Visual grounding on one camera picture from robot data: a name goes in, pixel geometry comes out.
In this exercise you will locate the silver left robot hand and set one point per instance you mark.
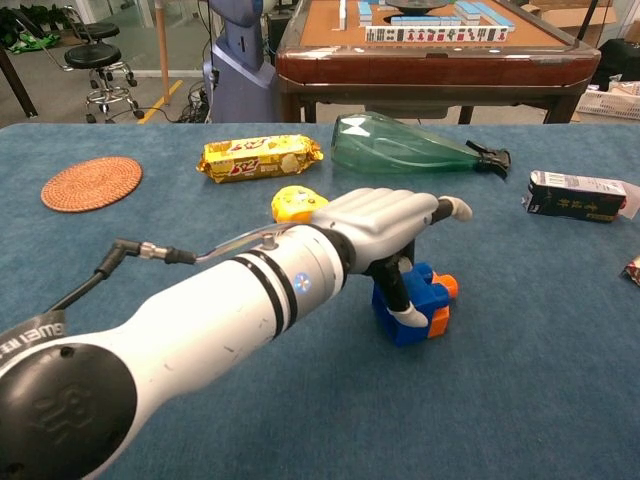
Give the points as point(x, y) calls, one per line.
point(380, 210)

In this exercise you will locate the blue building block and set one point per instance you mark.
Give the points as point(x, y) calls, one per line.
point(422, 282)

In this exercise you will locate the orange building block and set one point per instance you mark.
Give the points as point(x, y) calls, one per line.
point(440, 320)

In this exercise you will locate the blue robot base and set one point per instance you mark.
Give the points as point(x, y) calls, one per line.
point(235, 85)

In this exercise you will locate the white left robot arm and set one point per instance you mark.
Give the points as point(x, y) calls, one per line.
point(200, 320)

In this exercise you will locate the green spray bottle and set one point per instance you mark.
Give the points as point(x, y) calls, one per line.
point(390, 147)

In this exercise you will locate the yellow tape measure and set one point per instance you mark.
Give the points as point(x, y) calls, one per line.
point(292, 205)

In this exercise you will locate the yellow biscuit packet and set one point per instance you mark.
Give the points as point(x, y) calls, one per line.
point(260, 157)

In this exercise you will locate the brown mahjong table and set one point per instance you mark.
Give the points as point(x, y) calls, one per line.
point(430, 67)

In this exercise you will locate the mahjong tile row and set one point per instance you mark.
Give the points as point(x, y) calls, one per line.
point(440, 34)

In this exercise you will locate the black and white carton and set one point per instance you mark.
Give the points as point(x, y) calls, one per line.
point(570, 200)

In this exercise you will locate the blue felt table cloth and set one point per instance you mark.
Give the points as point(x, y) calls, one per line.
point(450, 400)

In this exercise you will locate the white plastic basket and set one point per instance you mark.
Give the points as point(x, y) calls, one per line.
point(607, 105)

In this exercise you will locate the red silver foil packet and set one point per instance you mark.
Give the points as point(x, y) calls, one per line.
point(633, 271)

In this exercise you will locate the wooden pole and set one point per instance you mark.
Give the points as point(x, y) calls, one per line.
point(163, 50)

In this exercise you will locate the cardboard box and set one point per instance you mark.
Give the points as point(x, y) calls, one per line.
point(575, 15)

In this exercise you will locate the black bag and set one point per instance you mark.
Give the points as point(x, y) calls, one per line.
point(620, 60)

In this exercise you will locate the round woven coaster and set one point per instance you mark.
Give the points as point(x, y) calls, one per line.
point(92, 184)

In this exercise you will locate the black swivel stool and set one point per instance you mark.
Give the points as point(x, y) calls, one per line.
point(92, 54)
point(97, 30)

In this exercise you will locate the dark table leg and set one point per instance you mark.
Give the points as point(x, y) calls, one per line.
point(17, 85)

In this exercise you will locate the green plants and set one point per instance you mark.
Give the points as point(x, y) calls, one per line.
point(30, 40)

